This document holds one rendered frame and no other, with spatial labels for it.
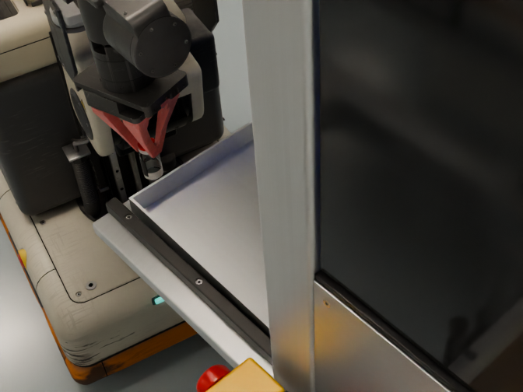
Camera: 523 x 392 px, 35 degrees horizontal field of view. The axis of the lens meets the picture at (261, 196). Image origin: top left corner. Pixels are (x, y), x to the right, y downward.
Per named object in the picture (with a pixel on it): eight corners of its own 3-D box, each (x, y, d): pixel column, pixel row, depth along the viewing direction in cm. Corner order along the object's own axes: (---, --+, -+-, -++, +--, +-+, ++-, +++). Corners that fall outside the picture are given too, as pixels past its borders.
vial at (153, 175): (167, 173, 92) (161, 145, 89) (151, 183, 91) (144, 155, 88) (156, 164, 94) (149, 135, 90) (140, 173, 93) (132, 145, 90)
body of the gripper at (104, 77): (149, 124, 80) (133, 60, 75) (75, 94, 85) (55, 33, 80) (191, 87, 84) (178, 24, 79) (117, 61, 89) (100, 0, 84)
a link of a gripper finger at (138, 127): (152, 180, 87) (132, 109, 80) (102, 159, 90) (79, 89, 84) (192, 142, 90) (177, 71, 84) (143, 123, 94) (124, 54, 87)
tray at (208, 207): (440, 251, 110) (443, 234, 108) (296, 368, 99) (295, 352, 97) (270, 127, 129) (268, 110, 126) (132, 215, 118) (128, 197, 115)
